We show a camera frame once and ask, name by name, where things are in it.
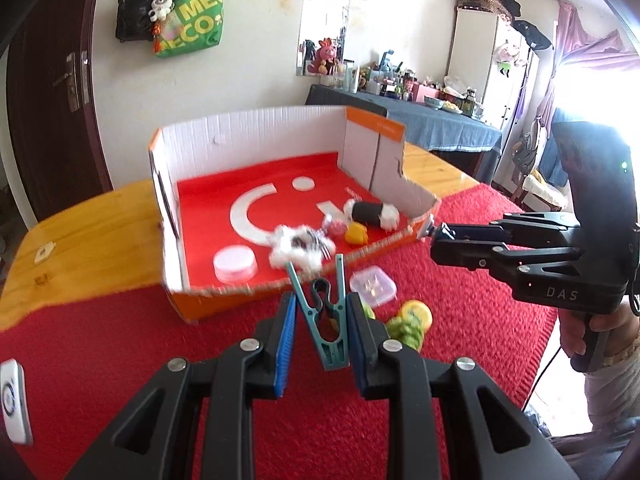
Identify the pink plush rabbit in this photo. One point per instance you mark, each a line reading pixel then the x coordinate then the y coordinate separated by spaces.
pixel 324 59

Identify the teal plastic clothes clip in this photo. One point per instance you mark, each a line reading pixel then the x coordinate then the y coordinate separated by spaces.
pixel 333 354

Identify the black white fuzzy roll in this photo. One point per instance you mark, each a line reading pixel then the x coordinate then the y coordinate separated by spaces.
pixel 382 215

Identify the pink yellow doll figurine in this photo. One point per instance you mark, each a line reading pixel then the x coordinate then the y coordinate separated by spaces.
pixel 351 232

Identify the white wardrobe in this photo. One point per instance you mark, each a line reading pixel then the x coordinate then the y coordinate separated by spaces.
pixel 489 60

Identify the black backpack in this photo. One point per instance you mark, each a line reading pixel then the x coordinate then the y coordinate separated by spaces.
pixel 132 21

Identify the person's right hand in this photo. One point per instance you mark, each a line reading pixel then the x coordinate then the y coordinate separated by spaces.
pixel 622 327

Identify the round white pink compact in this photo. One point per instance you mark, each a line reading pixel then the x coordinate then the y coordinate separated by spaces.
pixel 235 264

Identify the white fluffy plush toy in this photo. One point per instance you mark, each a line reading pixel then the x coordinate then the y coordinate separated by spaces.
pixel 305 248

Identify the green yarn ball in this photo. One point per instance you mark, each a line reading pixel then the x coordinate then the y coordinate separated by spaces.
pixel 368 311
pixel 407 328

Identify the yellow round lid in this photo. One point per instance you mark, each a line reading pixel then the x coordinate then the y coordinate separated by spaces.
pixel 419 311

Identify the blue covered side table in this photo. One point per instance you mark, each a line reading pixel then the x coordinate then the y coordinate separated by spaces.
pixel 466 143

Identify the small white sticker on table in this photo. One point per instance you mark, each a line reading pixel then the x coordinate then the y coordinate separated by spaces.
pixel 44 252

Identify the dark brown door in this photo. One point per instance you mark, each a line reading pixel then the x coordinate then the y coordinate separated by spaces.
pixel 52 119

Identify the white rectangular device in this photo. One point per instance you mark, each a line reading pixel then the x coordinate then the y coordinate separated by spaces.
pixel 13 403

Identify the white plush keychain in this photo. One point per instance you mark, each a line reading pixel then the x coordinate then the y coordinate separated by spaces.
pixel 160 10

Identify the clear small plastic box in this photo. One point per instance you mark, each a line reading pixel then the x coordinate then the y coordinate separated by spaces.
pixel 374 286

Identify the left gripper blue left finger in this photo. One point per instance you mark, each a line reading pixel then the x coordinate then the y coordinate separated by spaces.
pixel 256 368

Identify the wall mirror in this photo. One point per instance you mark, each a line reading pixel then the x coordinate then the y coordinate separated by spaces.
pixel 321 19

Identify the left gripper dark blue right finger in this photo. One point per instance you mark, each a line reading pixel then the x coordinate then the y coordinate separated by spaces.
pixel 387 369

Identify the green tote bag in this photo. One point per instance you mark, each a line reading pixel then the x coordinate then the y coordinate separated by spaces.
pixel 191 26

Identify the red knitted table cloth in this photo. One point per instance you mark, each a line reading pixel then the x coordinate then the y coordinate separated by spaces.
pixel 83 362

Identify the orange cardboard box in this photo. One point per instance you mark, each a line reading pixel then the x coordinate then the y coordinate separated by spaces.
pixel 231 179

